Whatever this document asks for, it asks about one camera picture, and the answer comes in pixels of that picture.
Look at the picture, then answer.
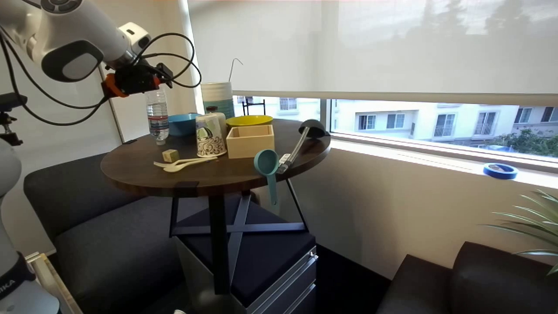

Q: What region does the dark leather armchair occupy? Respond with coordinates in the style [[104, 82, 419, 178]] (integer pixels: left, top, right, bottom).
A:
[[374, 241, 558, 314]]

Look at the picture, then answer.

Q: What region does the blue plastic bowl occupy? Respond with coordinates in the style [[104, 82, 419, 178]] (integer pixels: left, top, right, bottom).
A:
[[165, 112, 201, 140]]

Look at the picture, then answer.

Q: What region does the green potted plant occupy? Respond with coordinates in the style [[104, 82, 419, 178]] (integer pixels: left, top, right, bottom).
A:
[[493, 189, 558, 278]]

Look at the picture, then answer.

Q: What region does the black camera tripod mount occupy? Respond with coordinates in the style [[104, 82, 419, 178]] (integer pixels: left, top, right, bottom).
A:
[[0, 91, 29, 149]]

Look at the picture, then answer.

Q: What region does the black metal table leg frame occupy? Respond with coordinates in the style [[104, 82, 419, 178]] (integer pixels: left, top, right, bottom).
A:
[[167, 189, 310, 295]]

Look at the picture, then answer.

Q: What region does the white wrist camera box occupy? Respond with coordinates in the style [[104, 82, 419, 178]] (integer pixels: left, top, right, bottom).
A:
[[116, 21, 151, 51]]

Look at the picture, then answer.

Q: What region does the light wooden box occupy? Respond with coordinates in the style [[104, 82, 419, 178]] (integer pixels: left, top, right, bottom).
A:
[[224, 124, 276, 161]]

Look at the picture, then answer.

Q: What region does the teal ball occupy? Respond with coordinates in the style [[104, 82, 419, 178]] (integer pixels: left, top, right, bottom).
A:
[[252, 149, 282, 206]]

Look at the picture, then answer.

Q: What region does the clear plastic water bottle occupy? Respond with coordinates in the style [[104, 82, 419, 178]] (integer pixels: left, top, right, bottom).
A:
[[144, 86, 172, 147]]

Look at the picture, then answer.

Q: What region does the white plastic spoon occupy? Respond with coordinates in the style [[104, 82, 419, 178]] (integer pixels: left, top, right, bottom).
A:
[[161, 156, 219, 175]]

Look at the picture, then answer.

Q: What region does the white roller window blind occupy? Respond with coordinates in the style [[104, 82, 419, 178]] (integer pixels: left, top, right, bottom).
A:
[[188, 0, 558, 109]]

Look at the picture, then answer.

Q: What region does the blue dish on sill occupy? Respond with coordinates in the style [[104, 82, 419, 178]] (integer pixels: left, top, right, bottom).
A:
[[480, 163, 519, 182]]

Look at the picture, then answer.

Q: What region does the black ladle pale handle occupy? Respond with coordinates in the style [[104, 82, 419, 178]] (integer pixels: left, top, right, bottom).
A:
[[275, 119, 331, 177]]

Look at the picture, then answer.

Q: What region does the thin metal rod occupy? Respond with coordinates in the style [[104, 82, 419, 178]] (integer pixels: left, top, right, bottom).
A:
[[224, 56, 245, 86]]

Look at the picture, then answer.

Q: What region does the pale robot mount platform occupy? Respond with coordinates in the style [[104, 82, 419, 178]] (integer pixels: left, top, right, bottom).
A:
[[24, 250, 83, 314]]

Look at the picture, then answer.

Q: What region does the metal cabinet with dark cushion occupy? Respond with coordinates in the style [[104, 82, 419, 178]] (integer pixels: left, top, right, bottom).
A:
[[172, 199, 320, 314]]

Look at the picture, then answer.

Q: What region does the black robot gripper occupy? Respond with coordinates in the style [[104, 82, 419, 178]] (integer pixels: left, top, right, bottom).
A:
[[100, 58, 175, 100]]

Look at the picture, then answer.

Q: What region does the yellow bowl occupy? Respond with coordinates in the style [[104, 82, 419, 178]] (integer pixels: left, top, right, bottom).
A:
[[224, 114, 275, 129]]

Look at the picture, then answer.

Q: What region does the patterned paper cup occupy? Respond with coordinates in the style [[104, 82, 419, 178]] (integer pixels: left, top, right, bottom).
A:
[[193, 112, 228, 161]]

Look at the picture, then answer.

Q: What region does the dark grey bench sofa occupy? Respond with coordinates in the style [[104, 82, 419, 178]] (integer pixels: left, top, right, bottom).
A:
[[22, 152, 193, 314]]

